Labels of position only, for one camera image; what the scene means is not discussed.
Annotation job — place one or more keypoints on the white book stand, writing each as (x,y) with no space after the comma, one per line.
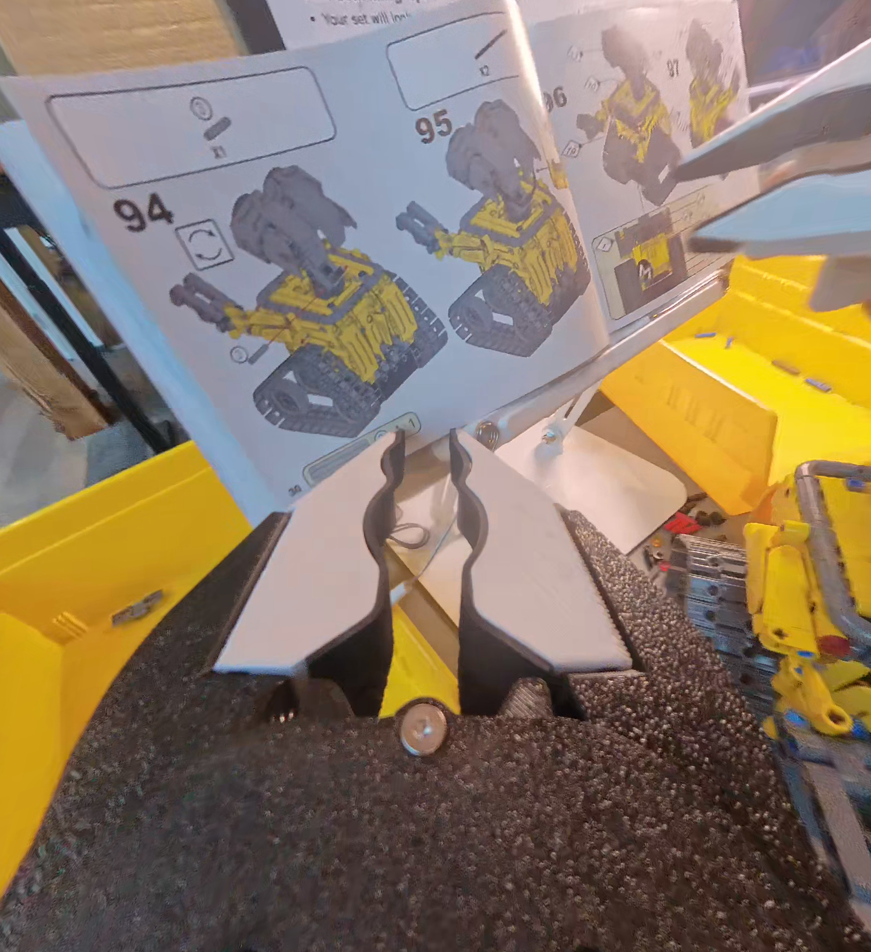
(614,476)

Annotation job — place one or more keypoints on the yellow plastic bin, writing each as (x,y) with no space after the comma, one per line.
(740,387)
(71,558)

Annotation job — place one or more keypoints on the yellow grey toy brick robot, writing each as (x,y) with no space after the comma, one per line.
(785,587)

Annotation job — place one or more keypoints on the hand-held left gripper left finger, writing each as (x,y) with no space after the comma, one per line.
(309,580)

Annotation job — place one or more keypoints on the robot instruction booklet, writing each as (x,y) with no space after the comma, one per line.
(331,186)

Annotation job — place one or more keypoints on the dark track link piece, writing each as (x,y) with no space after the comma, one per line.
(138,608)

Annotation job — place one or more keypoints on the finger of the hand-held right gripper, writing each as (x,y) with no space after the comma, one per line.
(815,111)
(822,216)

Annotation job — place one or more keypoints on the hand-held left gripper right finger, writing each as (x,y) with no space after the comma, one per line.
(540,587)

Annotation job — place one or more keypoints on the pile of small brick parts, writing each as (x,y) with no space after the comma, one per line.
(685,524)

